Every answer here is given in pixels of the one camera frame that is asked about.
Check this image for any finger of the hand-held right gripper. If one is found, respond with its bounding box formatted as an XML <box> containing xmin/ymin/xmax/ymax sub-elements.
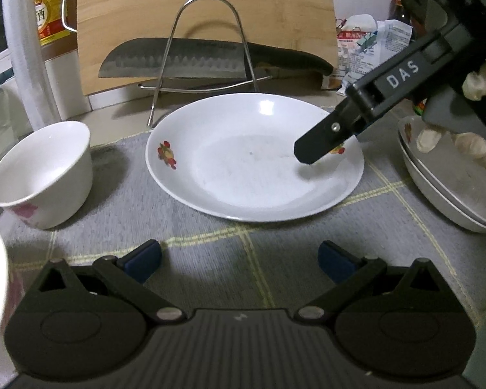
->
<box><xmin>294</xmin><ymin>99</ymin><xmax>367</xmax><ymax>166</ymax></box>

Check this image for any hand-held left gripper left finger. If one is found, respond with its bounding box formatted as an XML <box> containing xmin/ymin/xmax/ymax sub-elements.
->
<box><xmin>36</xmin><ymin>240</ymin><xmax>185</xmax><ymax>327</ymax></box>

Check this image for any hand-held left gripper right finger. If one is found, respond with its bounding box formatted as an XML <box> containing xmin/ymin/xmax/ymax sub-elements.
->
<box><xmin>294</xmin><ymin>241</ymin><xmax>444</xmax><ymax>327</ymax></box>

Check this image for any person's right hand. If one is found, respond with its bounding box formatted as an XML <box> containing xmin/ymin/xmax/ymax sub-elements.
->
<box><xmin>416</xmin><ymin>54</ymin><xmax>486</xmax><ymax>175</ymax></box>

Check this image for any dark soy sauce bottle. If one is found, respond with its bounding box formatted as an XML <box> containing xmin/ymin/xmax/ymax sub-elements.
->
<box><xmin>389</xmin><ymin>0</ymin><xmax>414</xmax><ymax>25</ymax></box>

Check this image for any white printed food bag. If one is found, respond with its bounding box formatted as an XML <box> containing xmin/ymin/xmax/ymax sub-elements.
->
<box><xmin>364</xmin><ymin>18</ymin><xmax>414</xmax><ymax>76</ymax></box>

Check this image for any grey checked dish mat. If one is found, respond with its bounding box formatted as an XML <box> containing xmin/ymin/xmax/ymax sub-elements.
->
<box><xmin>0</xmin><ymin>105</ymin><xmax>486</xmax><ymax>373</ymax></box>

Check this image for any red and white food bag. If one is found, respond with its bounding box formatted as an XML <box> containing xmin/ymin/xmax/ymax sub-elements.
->
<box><xmin>334</xmin><ymin>16</ymin><xmax>375</xmax><ymax>90</ymax></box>

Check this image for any bamboo cutting board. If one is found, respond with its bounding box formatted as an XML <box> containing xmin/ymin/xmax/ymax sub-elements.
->
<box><xmin>77</xmin><ymin>0</ymin><xmax>337</xmax><ymax>96</ymax></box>

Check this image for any brown cooking wine bottle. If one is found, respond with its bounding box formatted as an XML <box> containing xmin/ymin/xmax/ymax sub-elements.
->
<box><xmin>32</xmin><ymin>0</ymin><xmax>79</xmax><ymax>63</ymax></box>

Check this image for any black-handled kitchen knife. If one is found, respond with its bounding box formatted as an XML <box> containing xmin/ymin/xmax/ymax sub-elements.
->
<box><xmin>98</xmin><ymin>37</ymin><xmax>333</xmax><ymax>79</ymax></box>

